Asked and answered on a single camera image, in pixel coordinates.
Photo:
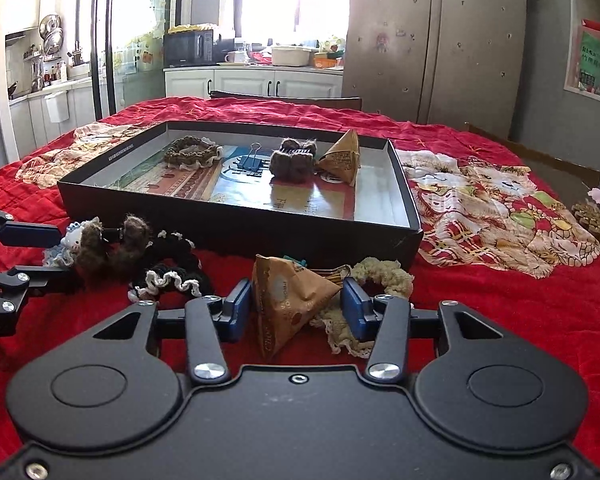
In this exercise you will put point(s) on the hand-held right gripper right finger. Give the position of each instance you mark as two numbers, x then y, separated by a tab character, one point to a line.
357	312

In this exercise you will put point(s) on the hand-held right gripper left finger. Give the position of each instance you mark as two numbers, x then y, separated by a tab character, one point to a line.
237	310

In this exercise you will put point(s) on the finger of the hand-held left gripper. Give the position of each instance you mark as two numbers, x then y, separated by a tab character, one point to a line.
50	280
30	235

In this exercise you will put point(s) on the light blue knitted scrunchie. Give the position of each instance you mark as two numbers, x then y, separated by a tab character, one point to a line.
55	255

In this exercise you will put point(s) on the beige knitted scrunchie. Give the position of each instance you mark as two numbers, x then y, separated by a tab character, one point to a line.
385	275

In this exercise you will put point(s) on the brown pyramid snack packet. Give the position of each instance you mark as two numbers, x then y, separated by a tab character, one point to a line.
342	160
285	300

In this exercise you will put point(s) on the black and white scrunchie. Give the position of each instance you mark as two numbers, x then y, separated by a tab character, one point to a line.
180	267

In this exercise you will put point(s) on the teal binder clip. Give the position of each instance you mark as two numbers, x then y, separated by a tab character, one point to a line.
298	262

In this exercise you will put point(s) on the shallow black cardboard box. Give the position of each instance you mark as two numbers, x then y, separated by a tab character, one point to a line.
230	232

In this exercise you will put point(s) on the brown fuzzy hair claw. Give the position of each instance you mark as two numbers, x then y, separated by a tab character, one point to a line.
292	160
130	240

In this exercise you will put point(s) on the dark blue binder clip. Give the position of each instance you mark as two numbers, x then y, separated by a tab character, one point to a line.
250	162

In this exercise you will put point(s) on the brown knitted scrunchie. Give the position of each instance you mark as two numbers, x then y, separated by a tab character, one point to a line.
190	152

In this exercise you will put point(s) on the white kitchen counter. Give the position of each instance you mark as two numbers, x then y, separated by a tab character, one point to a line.
30	120

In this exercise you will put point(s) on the red printed quilt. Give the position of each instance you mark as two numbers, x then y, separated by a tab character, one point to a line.
480	290

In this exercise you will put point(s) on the white hanging bin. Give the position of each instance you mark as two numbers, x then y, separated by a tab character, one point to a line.
57	106

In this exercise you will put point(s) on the printed picture sheet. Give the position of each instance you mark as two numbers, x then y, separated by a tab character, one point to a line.
195	182

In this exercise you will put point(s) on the steel pot lids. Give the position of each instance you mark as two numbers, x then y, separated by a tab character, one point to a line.
51	35

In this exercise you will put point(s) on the white kitchen cabinet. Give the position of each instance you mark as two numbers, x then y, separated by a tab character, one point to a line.
250	82

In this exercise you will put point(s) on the black microwave oven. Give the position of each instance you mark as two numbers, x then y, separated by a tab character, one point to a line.
187	49

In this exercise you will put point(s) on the brown wooden chair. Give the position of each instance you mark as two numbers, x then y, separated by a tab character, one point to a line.
545	155

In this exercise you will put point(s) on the white mug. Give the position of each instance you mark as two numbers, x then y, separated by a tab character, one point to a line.
235	57

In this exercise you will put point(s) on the cream plastic basin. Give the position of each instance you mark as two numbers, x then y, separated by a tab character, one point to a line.
292	56

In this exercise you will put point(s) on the cartoon fridge magnet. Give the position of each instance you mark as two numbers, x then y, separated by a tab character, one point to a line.
382	42

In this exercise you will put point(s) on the grey double-door fridge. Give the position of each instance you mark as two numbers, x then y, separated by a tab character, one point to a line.
430	45

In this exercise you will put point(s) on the green paper bag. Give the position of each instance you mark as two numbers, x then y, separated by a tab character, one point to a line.
594	60

